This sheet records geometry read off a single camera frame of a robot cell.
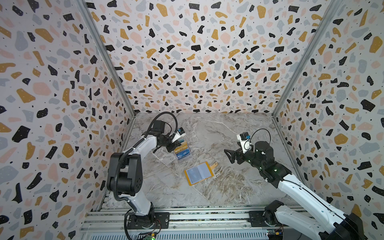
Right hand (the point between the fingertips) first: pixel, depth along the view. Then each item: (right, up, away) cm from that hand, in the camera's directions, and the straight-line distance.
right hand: (232, 144), depth 76 cm
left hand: (-29, 0, +16) cm, 33 cm away
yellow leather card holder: (-17, -19, +14) cm, 29 cm away
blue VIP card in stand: (-27, -8, +19) cm, 34 cm away
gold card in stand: (-27, -3, +19) cm, 33 cm away
